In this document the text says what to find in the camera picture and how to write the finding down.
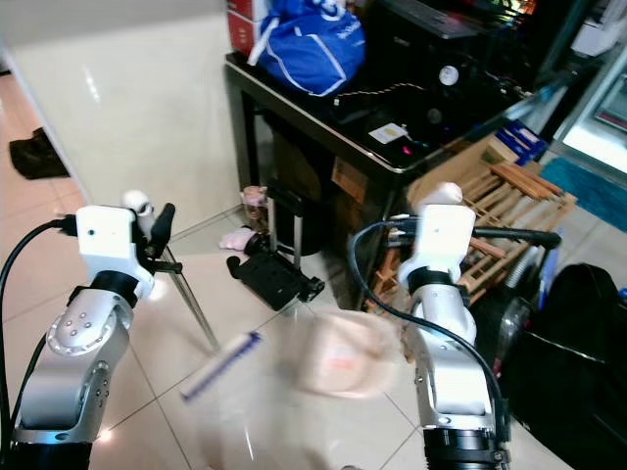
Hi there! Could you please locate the broom with metal handle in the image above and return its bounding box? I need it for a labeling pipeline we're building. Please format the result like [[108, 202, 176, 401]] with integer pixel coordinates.
[[122, 188, 264, 402]]

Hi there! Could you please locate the beige long-handled dustpan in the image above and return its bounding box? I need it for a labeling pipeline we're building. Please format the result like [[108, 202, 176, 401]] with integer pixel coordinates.
[[294, 181, 464, 400]]

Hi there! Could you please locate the black crumpled floor item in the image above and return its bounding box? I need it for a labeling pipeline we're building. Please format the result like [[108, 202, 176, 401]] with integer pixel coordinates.
[[8, 127, 72, 181]]

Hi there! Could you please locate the blue floor mat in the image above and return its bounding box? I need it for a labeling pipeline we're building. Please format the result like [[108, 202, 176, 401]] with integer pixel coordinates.
[[537, 155, 627, 234]]

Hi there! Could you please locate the small pink item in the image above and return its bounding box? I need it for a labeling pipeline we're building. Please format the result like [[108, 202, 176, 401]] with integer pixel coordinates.
[[217, 227, 258, 254]]

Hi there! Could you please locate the small white card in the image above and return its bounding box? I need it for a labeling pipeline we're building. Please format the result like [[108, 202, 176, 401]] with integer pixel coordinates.
[[368, 121, 410, 146]]

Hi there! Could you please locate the black box-shaped device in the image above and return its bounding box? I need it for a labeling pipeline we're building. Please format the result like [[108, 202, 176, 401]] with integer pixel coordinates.
[[223, 250, 326, 312]]

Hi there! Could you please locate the wooden slatted rack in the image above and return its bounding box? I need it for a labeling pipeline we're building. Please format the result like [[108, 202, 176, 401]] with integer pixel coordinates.
[[362, 137, 579, 314]]

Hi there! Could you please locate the glossy black cabinet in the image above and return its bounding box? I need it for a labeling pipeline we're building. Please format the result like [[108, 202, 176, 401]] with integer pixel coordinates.
[[223, 49, 564, 309]]

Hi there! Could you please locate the blue striped packet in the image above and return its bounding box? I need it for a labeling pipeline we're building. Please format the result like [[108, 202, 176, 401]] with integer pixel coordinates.
[[495, 122, 548, 165]]

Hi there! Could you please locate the black equipment case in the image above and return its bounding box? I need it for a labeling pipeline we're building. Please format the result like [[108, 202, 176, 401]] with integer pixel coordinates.
[[362, 0, 540, 109]]

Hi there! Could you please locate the blue fabric bag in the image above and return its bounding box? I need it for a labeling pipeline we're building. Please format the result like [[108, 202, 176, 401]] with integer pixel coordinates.
[[248, 0, 366, 98]]

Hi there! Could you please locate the red cardboard box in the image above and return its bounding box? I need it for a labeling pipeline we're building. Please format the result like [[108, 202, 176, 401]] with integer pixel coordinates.
[[226, 0, 270, 57]]

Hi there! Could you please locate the large black bag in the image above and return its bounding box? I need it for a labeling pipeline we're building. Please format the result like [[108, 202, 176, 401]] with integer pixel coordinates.
[[500, 262, 627, 470]]

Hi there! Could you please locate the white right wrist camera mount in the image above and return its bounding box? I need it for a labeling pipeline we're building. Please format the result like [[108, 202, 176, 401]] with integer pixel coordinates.
[[396, 203, 478, 290]]

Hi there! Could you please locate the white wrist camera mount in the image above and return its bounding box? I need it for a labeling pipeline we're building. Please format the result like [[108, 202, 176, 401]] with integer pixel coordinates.
[[74, 204, 155, 297], [396, 203, 478, 290]]

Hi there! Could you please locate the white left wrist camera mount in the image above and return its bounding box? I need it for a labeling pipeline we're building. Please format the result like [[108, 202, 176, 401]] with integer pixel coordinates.
[[74, 204, 155, 297]]

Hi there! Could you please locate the black curved bar handle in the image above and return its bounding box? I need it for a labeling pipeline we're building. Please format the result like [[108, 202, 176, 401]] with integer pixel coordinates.
[[473, 226, 563, 250]]

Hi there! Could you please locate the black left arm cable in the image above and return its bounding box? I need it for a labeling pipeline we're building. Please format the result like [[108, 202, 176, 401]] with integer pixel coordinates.
[[0, 217, 81, 432]]

